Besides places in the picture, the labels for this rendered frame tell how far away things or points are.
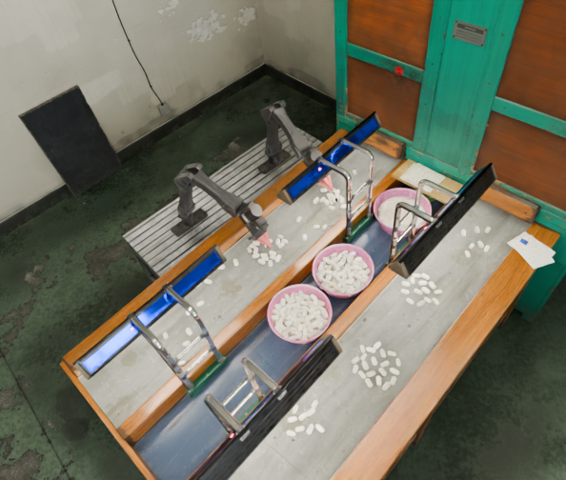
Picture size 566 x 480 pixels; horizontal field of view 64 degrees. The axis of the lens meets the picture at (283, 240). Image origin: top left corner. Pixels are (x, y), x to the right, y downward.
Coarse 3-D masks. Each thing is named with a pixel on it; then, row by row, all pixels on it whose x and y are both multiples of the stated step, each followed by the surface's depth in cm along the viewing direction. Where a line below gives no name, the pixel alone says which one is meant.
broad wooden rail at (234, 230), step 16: (288, 176) 235; (272, 192) 229; (272, 208) 224; (240, 224) 219; (208, 240) 215; (224, 240) 214; (192, 256) 210; (176, 272) 205; (128, 304) 198; (112, 320) 193; (96, 336) 189; (80, 352) 186
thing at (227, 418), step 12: (240, 360) 141; (252, 372) 148; (264, 372) 135; (240, 384) 149; (252, 384) 154; (276, 384) 133; (204, 396) 135; (228, 396) 147; (264, 396) 171; (216, 408) 130; (240, 408) 157; (252, 408) 169; (228, 420) 128; (240, 420) 167; (228, 432) 162; (240, 432) 125
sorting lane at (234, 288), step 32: (352, 160) 241; (384, 160) 238; (320, 192) 229; (352, 192) 226; (288, 224) 218; (320, 224) 216; (288, 256) 207; (224, 288) 200; (256, 288) 198; (160, 320) 194; (192, 320) 192; (224, 320) 190; (128, 352) 186; (192, 352) 183; (96, 384) 179; (128, 384) 178; (160, 384) 176; (128, 416) 170
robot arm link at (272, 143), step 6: (264, 108) 222; (276, 108) 221; (270, 120) 223; (270, 126) 228; (276, 126) 230; (270, 132) 233; (276, 132) 234; (270, 138) 237; (276, 138) 237; (270, 144) 240; (276, 144) 241; (276, 150) 244
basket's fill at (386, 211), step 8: (392, 200) 222; (400, 200) 221; (408, 200) 221; (384, 208) 219; (392, 208) 219; (384, 216) 216; (392, 216) 216; (400, 216) 214; (392, 224) 213; (408, 224) 211; (416, 224) 211
